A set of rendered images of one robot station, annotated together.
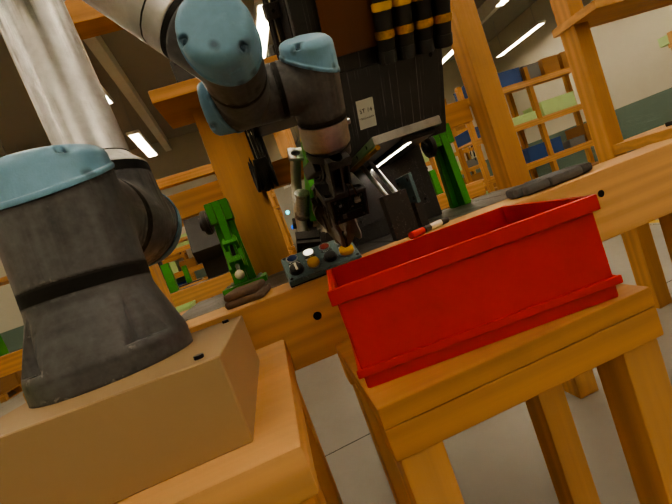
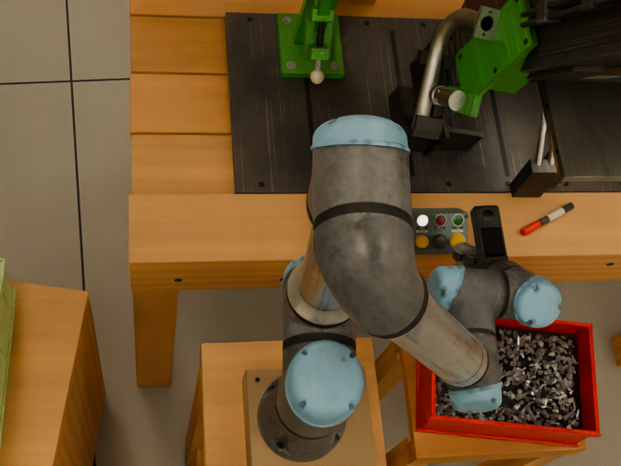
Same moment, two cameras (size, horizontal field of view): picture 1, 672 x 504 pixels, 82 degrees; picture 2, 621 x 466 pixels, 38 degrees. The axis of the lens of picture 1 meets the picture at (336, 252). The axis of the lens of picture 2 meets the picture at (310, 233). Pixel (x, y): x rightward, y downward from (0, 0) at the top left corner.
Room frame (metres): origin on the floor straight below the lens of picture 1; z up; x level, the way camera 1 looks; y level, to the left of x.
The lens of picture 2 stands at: (0.03, 0.46, 2.45)
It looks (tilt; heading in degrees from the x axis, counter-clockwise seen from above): 64 degrees down; 344
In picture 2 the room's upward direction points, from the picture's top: 22 degrees clockwise
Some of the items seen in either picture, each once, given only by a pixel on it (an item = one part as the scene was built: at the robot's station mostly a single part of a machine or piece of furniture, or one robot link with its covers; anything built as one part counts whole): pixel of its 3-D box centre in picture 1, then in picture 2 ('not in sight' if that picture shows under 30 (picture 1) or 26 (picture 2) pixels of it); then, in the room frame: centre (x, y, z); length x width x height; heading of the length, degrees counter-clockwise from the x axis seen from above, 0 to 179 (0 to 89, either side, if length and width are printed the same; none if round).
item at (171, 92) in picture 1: (291, 73); not in sight; (1.36, -0.07, 1.52); 0.90 x 0.25 x 0.04; 99
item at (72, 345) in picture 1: (102, 323); (306, 410); (0.39, 0.25, 0.97); 0.15 x 0.15 x 0.10
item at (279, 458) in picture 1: (152, 449); (293, 428); (0.39, 0.25, 0.83); 0.32 x 0.32 x 0.04; 9
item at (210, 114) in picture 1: (242, 95); (467, 301); (0.53, 0.05, 1.19); 0.11 x 0.11 x 0.08; 4
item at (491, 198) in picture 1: (372, 245); (491, 104); (1.10, -0.11, 0.89); 1.10 x 0.42 x 0.02; 99
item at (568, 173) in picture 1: (543, 182); not in sight; (0.89, -0.51, 0.91); 0.20 x 0.11 x 0.03; 103
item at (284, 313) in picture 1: (416, 273); (502, 239); (0.83, -0.15, 0.82); 1.50 x 0.14 x 0.15; 99
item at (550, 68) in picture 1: (534, 140); not in sight; (5.99, -3.50, 1.14); 2.45 x 0.55 x 2.28; 103
